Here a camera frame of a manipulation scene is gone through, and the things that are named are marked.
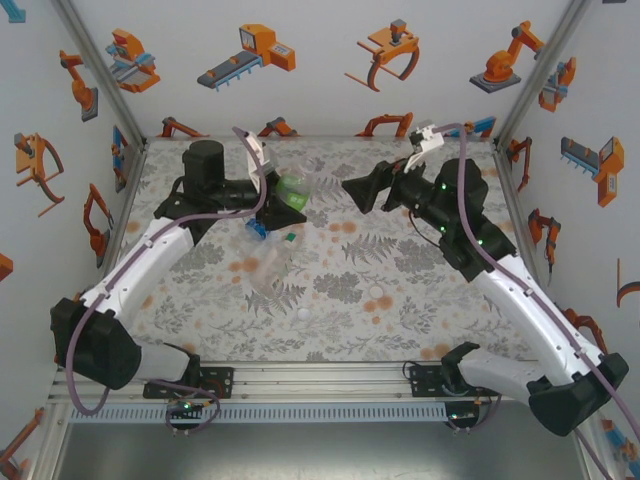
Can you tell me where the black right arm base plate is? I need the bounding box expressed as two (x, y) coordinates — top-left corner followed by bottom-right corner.
(408, 363), (456, 399)

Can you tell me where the aluminium frame post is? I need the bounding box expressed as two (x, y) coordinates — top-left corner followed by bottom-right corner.
(53, 0), (149, 151)
(492, 0), (600, 149)

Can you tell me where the aluminium frame rail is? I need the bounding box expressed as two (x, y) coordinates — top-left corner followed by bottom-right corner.
(47, 360), (551, 404)

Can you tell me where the aluminium frame leg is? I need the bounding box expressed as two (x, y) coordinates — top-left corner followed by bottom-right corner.
(572, 424), (620, 480)
(27, 399), (71, 480)

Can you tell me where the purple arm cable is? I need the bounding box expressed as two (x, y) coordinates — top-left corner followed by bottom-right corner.
(434, 122), (640, 480)
(63, 125), (269, 437)

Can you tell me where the grey metal lower panel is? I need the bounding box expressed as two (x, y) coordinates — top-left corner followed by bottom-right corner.
(52, 422), (599, 480)

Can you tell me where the clear bottle white green label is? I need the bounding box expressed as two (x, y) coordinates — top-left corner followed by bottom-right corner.
(243, 230), (302, 297)

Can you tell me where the clear bottle light green label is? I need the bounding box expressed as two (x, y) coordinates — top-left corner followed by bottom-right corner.
(275, 158), (324, 211)

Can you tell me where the grey slotted cable duct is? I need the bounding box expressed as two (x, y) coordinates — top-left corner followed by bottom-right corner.
(68, 402), (450, 424)

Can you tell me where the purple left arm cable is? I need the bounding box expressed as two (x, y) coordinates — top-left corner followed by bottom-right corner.
(63, 125), (269, 437)

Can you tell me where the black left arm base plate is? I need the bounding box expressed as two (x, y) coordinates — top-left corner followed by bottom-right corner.
(143, 367), (236, 400)

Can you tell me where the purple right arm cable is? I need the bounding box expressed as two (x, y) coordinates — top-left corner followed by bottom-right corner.
(434, 122), (640, 480)

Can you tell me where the floral patterned table mat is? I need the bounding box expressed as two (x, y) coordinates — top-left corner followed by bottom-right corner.
(97, 138), (551, 364)

